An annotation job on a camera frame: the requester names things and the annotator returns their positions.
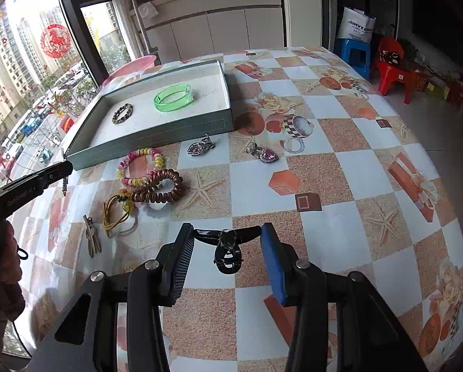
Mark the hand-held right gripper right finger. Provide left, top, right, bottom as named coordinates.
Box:
left=260, top=223, right=430, bottom=372

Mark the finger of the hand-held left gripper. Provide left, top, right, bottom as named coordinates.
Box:
left=0, top=161, right=74, bottom=199

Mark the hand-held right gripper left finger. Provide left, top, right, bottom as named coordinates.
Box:
left=32, top=223, right=196, bottom=372

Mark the black hair claw clip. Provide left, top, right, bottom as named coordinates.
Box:
left=193, top=228, right=262, bottom=276

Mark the brown spiral hair tie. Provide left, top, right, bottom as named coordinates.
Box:
left=131, top=168, right=184, bottom=205

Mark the beige bow hair clip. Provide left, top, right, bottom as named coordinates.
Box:
left=83, top=214, right=102, bottom=259

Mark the yellow cord hair tie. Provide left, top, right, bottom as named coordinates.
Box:
left=103, top=188, right=139, bottom=238

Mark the brown braided bracelet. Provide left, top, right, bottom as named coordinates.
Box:
left=111, top=103, right=134, bottom=125

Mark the pastel spiral hair tie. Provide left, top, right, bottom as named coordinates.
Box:
left=117, top=147, right=166, bottom=189

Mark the silver pink heart pendant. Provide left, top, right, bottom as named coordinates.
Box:
left=187, top=134, right=216, bottom=158
left=246, top=142, right=279, bottom=164

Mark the grey-green jewelry tray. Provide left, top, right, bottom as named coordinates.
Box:
left=66, top=60, right=232, bottom=171

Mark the green translucent bracelet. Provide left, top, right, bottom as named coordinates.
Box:
left=153, top=82, right=195, bottom=112

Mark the person's left hand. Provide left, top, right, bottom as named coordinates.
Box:
left=0, top=220, right=27, bottom=322

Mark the checkered printed tablecloth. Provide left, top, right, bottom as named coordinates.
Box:
left=7, top=44, right=463, bottom=372

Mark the red paper-cut window sticker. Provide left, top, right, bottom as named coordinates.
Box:
left=41, top=24, right=71, bottom=59

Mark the pink plastic basin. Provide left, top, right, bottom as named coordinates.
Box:
left=101, top=55, right=158, bottom=86

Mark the red plastic chair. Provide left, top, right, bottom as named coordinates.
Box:
left=372, top=36, right=419, bottom=104

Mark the blue plastic stool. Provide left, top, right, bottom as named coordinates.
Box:
left=337, top=38, right=372, bottom=80

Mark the white cabinet counter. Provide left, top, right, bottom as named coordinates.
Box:
left=137, top=0, right=287, bottom=64

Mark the pile of gift boxes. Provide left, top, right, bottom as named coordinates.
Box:
left=416, top=68, right=463, bottom=114

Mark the white paper bag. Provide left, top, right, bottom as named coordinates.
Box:
left=335, top=7, right=376, bottom=44

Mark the dark wall screen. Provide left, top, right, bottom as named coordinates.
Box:
left=411, top=0, right=463, bottom=49

